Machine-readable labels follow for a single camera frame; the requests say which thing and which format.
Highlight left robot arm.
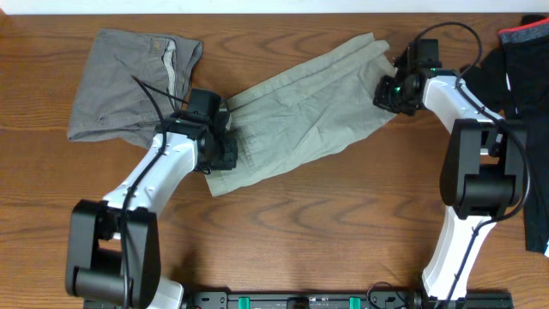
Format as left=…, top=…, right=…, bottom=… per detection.
left=65, top=89, right=238, bottom=308

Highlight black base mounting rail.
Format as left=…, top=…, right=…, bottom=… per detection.
left=83, top=289, right=515, bottom=309

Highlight grey shorts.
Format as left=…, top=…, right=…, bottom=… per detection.
left=67, top=29, right=202, bottom=148

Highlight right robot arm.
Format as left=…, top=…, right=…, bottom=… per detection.
left=373, top=39, right=529, bottom=308

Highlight dark garment red trim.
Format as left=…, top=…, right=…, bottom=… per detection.
left=465, top=15, right=548, bottom=255

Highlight beige shorts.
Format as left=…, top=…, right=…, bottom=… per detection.
left=206, top=33, right=395, bottom=197

